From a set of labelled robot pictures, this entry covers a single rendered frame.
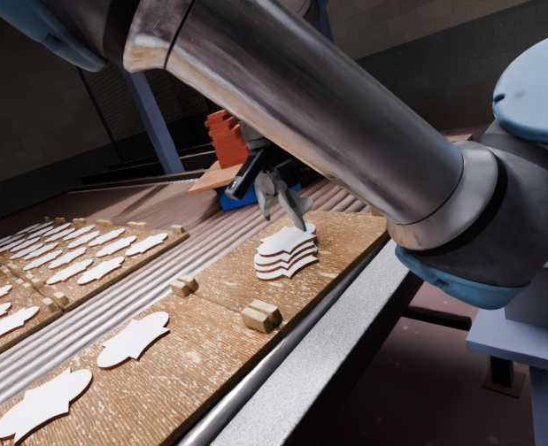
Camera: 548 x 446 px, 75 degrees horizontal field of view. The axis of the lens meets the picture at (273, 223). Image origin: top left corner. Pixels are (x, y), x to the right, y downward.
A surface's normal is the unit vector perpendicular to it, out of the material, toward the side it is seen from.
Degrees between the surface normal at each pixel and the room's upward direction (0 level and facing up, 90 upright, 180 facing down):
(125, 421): 0
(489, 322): 0
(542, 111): 38
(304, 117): 107
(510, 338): 0
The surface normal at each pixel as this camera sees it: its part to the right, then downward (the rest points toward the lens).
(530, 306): -0.67, 0.46
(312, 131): -0.11, 0.70
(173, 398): -0.30, -0.89
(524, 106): -0.61, -0.41
